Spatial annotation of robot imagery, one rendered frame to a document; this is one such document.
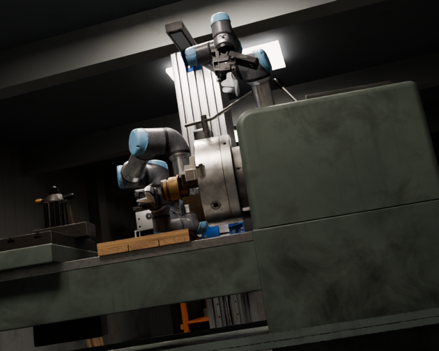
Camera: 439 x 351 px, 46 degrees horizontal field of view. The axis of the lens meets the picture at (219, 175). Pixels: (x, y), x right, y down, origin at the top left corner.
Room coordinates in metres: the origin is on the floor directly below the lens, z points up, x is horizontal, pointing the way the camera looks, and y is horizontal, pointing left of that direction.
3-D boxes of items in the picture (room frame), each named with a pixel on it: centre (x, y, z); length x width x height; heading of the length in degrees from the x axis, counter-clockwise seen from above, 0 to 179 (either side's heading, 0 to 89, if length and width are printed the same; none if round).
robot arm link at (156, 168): (2.56, 0.32, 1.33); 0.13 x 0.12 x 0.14; 112
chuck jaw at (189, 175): (1.72, 0.10, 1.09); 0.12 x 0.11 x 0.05; 177
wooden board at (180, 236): (1.82, 0.26, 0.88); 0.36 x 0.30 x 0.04; 177
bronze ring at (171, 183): (1.82, 0.16, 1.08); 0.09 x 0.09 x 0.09; 87
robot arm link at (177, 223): (2.09, 0.25, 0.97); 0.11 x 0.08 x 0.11; 112
